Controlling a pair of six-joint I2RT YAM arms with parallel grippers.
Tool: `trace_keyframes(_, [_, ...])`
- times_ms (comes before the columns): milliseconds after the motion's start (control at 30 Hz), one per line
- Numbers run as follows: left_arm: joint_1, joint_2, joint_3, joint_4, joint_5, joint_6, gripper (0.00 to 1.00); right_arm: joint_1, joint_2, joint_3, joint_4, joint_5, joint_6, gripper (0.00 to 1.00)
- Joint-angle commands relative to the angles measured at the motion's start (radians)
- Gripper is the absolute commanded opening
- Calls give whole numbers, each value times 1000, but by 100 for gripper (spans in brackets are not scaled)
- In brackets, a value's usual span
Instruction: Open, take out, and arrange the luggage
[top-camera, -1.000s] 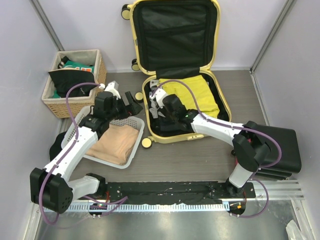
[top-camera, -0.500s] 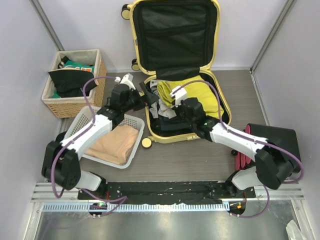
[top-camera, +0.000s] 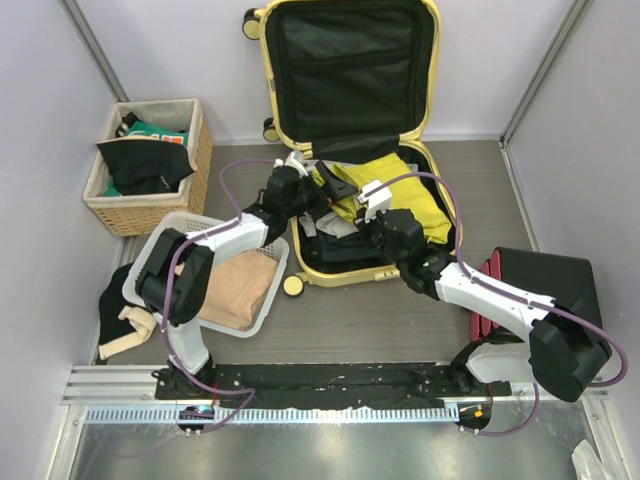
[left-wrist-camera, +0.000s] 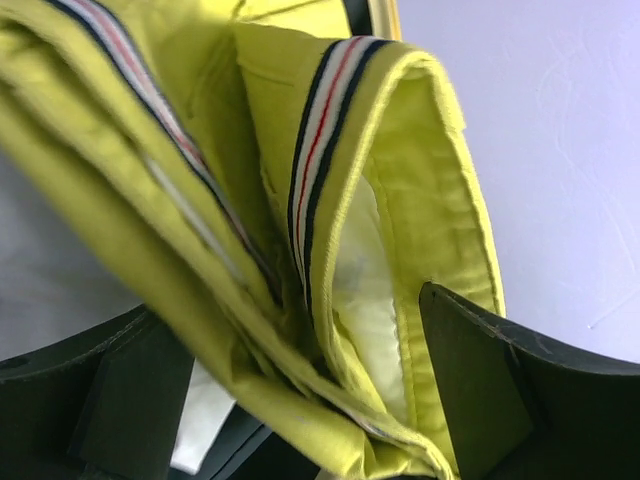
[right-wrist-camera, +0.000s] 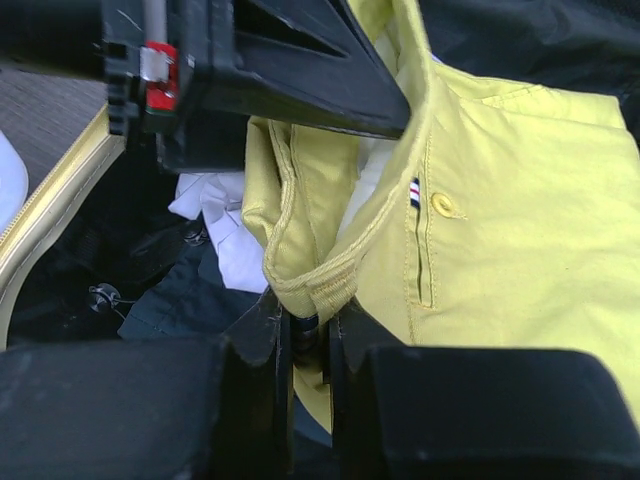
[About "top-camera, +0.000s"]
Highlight dark folded garment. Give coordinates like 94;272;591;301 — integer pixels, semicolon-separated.
317;232;388;265

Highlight yellow hard-shell suitcase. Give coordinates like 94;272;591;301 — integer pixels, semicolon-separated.
243;1;460;287

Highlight black garment in basket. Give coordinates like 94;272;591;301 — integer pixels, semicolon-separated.
97;136;195;196

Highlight white perforated plastic basket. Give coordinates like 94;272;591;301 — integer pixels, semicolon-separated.
122;212;289;338

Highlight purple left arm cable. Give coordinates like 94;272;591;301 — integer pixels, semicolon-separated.
159;158;289;436

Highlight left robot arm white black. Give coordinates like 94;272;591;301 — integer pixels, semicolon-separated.
135;160;360;399

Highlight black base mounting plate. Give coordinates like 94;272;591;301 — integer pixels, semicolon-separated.
154;362;512;409

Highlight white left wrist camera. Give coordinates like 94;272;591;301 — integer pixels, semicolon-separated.
273;150;308;177

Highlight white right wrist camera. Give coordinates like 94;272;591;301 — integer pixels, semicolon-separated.
355;180;392;223

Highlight crumpled white plastic sheet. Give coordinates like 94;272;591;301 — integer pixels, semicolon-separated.
571;440;613;480

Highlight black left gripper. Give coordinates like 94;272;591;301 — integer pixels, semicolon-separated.
283;161;356;221

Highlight white slotted cable duct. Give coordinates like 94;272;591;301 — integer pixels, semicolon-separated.
85;403;459;425

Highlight green printed garment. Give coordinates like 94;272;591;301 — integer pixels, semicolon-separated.
124;121;189;146

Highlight woven wicker laundry basket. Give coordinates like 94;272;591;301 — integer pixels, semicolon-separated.
83;98;213;237

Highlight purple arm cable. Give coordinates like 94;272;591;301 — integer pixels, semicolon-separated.
159;158;289;436
369;172;630;436

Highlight black storage box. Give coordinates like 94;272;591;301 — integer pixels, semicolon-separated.
485;247;603;327

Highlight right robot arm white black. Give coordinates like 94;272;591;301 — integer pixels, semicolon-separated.
356;209;613;402

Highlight beige garment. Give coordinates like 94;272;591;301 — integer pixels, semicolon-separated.
198;250;277;331

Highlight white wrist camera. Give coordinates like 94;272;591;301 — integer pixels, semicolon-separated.
355;180;392;223
273;150;308;177

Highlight yellow-green garment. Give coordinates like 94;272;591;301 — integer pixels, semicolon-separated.
327;153;452;245

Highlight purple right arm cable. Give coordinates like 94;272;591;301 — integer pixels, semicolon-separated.
369;172;630;436

